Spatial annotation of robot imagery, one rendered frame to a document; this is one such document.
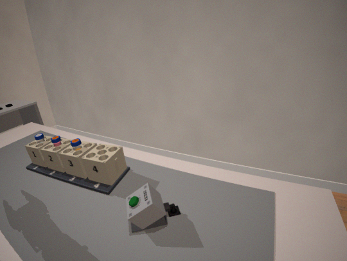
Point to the grey flat mat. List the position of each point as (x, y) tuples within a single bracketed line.
[(46, 219)]

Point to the grey sloped button box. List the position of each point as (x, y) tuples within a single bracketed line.
[(145, 209)]

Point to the cream bucket adapter with holes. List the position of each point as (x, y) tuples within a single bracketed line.
[(104, 163)]

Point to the beige bucket adapter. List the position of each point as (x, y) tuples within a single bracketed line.
[(34, 152), (71, 159), (52, 157)]

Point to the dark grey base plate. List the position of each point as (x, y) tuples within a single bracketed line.
[(74, 180)]

